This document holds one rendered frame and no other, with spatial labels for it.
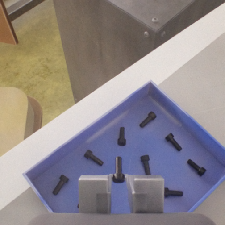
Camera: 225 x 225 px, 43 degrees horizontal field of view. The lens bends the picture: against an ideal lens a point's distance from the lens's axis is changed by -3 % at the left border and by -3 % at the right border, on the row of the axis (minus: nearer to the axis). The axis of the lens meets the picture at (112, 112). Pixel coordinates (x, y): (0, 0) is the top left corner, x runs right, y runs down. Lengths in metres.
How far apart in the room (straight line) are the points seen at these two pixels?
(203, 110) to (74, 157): 0.12
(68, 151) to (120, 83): 0.08
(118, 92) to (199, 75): 0.08
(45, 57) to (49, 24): 0.23
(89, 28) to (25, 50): 1.07
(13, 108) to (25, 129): 0.06
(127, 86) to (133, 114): 0.03
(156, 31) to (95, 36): 0.16
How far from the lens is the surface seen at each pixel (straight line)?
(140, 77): 0.28
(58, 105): 1.35
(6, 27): 0.60
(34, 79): 1.45
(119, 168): 0.18
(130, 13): 0.43
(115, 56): 0.53
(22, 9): 1.59
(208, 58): 0.31
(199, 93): 0.28
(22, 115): 0.62
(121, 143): 0.24
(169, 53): 0.30
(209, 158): 0.25
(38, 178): 0.24
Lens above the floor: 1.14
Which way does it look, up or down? 61 degrees down
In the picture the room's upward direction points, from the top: straight up
